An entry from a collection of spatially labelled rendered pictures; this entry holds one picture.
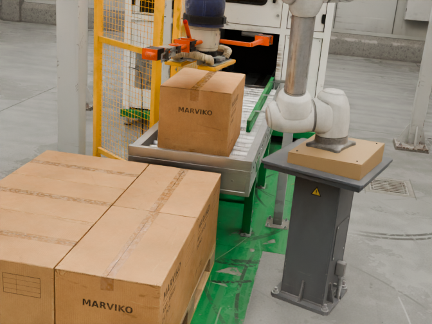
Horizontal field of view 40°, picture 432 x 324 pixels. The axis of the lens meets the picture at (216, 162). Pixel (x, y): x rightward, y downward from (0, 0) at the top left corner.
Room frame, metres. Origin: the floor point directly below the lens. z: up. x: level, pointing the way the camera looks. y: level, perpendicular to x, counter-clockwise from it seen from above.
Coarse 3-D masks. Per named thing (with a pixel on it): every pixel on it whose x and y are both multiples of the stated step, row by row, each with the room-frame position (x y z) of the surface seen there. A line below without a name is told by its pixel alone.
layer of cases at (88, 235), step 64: (0, 192) 2.51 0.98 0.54; (64, 192) 2.57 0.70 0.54; (128, 192) 2.63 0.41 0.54; (192, 192) 2.70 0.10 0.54; (0, 256) 1.93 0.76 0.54; (64, 256) 1.98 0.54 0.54; (128, 256) 2.01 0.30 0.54; (192, 256) 2.36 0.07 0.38; (0, 320) 1.92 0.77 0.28; (64, 320) 1.87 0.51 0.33; (128, 320) 1.84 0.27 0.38
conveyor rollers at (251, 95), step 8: (248, 88) 5.26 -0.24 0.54; (256, 88) 5.26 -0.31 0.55; (248, 96) 4.90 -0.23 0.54; (256, 96) 4.91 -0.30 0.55; (272, 96) 4.97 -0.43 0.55; (248, 104) 4.63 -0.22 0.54; (264, 104) 4.70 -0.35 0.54; (248, 112) 4.36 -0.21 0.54; (256, 120) 4.17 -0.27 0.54; (240, 128) 3.92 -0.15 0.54; (256, 128) 3.98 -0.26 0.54; (240, 136) 3.73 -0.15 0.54; (248, 136) 3.73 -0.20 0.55; (152, 144) 3.45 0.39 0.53; (240, 144) 3.55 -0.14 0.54; (248, 144) 3.55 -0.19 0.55; (232, 152) 3.38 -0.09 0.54; (240, 152) 3.37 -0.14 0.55
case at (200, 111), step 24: (192, 72) 3.66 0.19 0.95; (216, 72) 3.72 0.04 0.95; (168, 96) 3.21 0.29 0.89; (192, 96) 3.19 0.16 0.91; (216, 96) 3.17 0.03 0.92; (240, 96) 3.59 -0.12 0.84; (168, 120) 3.21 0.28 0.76; (192, 120) 3.19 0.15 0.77; (216, 120) 3.17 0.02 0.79; (240, 120) 3.72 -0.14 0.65; (168, 144) 3.20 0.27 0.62; (192, 144) 3.19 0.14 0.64; (216, 144) 3.17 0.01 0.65
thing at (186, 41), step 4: (176, 40) 2.99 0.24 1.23; (180, 40) 2.99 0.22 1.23; (184, 40) 2.98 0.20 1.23; (188, 40) 2.97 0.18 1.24; (192, 40) 3.05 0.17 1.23; (196, 40) 3.04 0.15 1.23; (188, 44) 2.97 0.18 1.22; (192, 44) 2.99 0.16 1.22; (188, 48) 2.97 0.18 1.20; (192, 48) 2.99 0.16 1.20; (188, 52) 2.97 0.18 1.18
